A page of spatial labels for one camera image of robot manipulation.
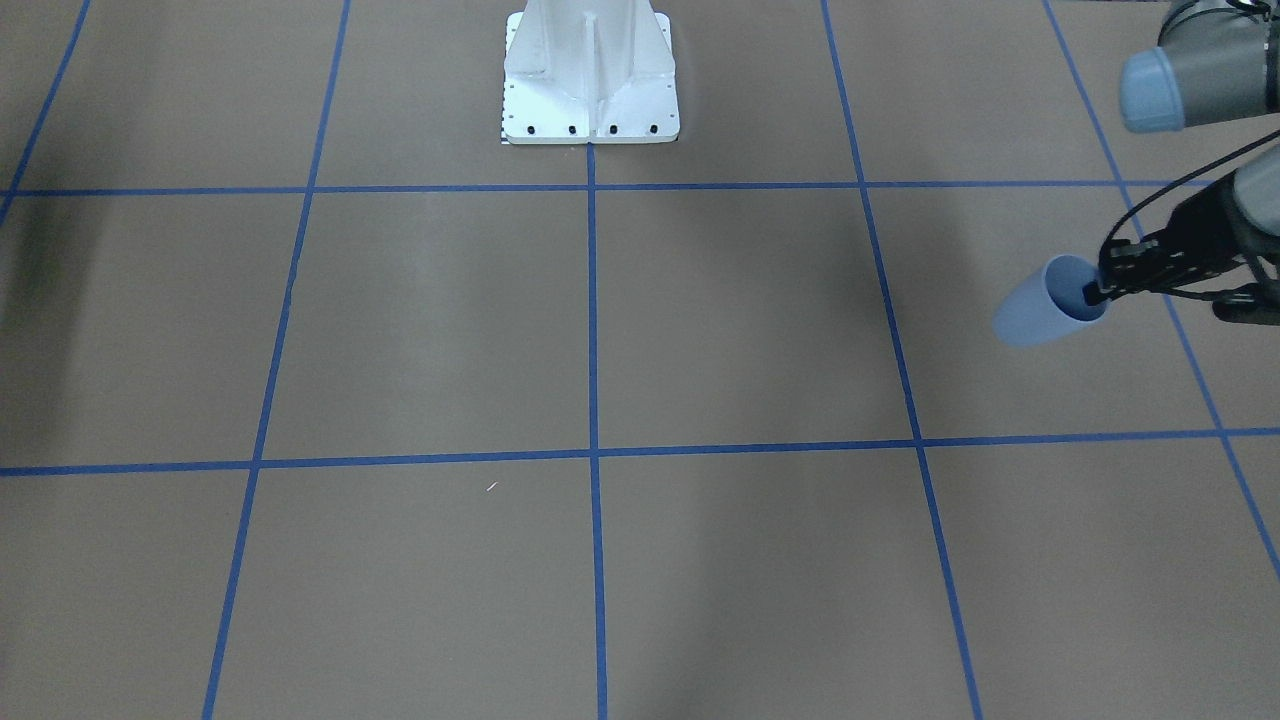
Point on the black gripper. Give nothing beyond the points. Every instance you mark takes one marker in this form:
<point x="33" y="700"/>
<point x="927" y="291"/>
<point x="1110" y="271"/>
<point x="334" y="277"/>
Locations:
<point x="1199" y="232"/>

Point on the light blue plastic cup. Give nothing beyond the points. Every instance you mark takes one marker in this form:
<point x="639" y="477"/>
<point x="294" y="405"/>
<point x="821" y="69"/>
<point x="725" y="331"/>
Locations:
<point x="1050" y="303"/>

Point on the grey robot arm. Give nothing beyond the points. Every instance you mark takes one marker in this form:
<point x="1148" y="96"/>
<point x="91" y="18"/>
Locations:
<point x="1213" y="61"/>

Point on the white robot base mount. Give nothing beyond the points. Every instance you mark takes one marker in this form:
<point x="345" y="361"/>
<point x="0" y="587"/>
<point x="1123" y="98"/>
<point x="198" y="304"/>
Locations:
<point x="579" y="72"/>

